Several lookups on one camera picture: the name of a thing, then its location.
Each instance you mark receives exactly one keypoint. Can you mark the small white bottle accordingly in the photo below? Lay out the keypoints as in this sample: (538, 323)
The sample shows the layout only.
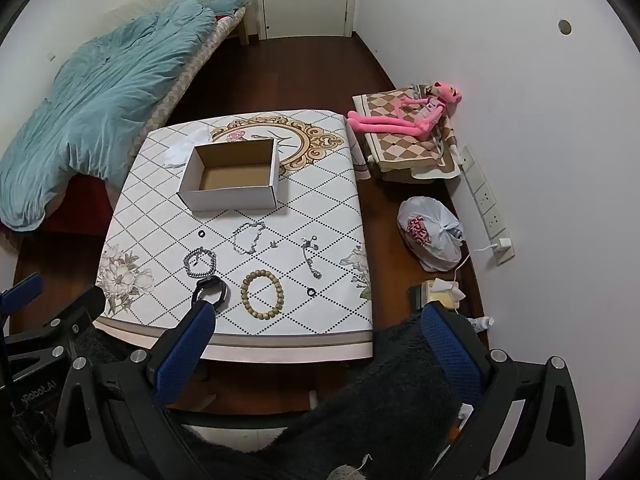
(482, 323)

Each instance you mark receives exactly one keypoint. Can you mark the white charger plug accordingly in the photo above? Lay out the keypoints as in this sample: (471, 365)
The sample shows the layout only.
(501, 244)

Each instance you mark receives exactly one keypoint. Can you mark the white cardboard box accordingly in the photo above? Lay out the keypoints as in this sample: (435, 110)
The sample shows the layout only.
(227, 195)

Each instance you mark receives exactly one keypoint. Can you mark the small box with tissue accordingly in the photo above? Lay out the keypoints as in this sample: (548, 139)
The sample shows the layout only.
(440, 296)

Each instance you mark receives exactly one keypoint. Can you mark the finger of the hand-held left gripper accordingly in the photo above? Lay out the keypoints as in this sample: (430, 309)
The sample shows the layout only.
(21, 288)
(75, 317)

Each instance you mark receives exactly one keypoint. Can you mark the blue duvet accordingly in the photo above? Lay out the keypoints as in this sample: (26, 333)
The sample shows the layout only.
(110, 90)

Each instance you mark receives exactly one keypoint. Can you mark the crumpled white tissue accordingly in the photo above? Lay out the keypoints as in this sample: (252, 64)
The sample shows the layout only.
(181, 152)

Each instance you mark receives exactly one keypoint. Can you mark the bed with patterned mattress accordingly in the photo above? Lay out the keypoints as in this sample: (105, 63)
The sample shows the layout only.
(175, 92)

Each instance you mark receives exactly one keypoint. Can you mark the dark fuzzy clothing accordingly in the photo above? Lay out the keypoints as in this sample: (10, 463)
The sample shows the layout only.
(325, 430)

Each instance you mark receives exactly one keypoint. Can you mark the white plastic bag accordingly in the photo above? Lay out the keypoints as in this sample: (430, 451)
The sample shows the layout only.
(430, 232)

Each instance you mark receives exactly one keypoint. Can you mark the white power strip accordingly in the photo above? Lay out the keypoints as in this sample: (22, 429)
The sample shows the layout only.
(482, 195)

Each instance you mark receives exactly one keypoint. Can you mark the pink panther plush toy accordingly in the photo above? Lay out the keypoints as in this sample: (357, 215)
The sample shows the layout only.
(395, 122)

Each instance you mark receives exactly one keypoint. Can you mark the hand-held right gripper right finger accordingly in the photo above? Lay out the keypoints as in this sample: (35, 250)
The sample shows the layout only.
(452, 355)

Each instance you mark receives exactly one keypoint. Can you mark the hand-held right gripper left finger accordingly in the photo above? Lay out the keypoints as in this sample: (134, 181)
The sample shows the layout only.
(184, 347)

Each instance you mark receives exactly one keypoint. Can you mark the black watch band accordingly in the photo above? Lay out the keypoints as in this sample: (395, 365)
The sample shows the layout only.
(222, 294)

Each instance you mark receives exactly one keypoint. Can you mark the round wall port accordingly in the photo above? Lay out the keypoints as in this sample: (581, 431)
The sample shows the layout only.
(565, 27)

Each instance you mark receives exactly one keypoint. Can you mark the brown checkered cloth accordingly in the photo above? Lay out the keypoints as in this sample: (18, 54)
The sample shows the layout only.
(400, 152)

